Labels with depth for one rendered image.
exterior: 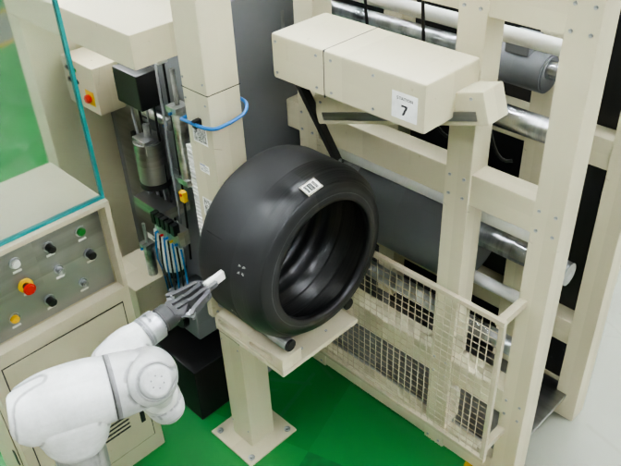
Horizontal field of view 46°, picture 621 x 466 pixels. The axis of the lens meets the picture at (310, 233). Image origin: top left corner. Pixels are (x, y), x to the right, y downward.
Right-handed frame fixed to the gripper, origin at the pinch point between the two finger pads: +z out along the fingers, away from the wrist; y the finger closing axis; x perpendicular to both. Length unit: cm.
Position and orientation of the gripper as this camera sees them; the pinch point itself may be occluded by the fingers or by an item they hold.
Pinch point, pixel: (214, 280)
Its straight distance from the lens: 215.9
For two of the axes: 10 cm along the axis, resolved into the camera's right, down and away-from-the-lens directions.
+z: 7.0, -5.4, 4.7
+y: -7.1, -3.9, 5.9
